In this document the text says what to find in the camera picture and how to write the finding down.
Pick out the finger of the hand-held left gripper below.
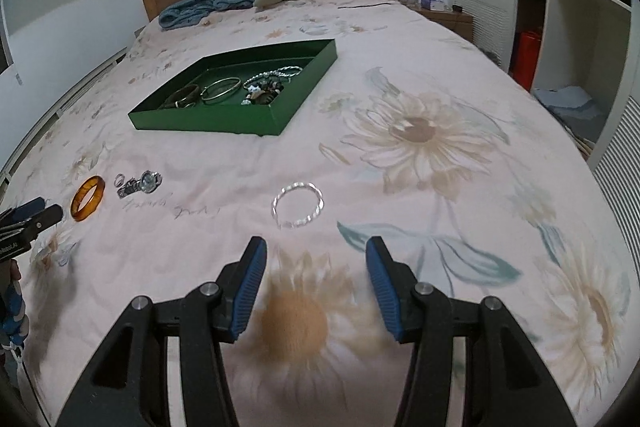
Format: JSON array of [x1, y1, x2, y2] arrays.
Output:
[[17, 204, 65, 242], [0, 198, 47, 227]]

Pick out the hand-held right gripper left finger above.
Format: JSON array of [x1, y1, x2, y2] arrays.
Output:
[[56, 236, 268, 427]]

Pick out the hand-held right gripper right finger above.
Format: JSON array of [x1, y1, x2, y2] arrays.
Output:
[[365, 236, 578, 427]]

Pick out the amber orange bangle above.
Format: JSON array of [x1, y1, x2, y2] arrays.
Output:
[[70, 175, 106, 222]]

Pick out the green jewelry tray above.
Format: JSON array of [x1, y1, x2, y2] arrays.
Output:
[[127, 38, 337, 138]]

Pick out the dark olive bangle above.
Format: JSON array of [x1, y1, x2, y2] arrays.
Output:
[[161, 84, 201, 109]]

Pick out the black and white beaded bracelet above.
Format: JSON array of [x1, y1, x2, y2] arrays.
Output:
[[241, 79, 285, 106]]

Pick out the thin silver bangle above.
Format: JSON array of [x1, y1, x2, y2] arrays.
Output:
[[201, 77, 243, 102]]

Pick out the pearl bead bracelet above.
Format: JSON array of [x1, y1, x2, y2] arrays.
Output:
[[243, 72, 281, 88]]

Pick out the silver wristwatch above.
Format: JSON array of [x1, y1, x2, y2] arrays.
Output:
[[117, 170, 163, 199]]

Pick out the blue knit blanket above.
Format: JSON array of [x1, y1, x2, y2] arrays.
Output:
[[159, 0, 258, 31]]

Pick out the folded grey clothes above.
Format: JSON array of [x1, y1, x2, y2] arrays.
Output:
[[532, 86, 603, 142]]

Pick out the red bag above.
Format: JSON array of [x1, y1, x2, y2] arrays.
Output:
[[515, 31, 542, 90]]

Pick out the wooden nightstand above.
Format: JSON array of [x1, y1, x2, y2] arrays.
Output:
[[412, 4, 475, 42]]

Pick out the white wardrobe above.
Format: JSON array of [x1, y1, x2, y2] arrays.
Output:
[[440, 0, 640, 258]]

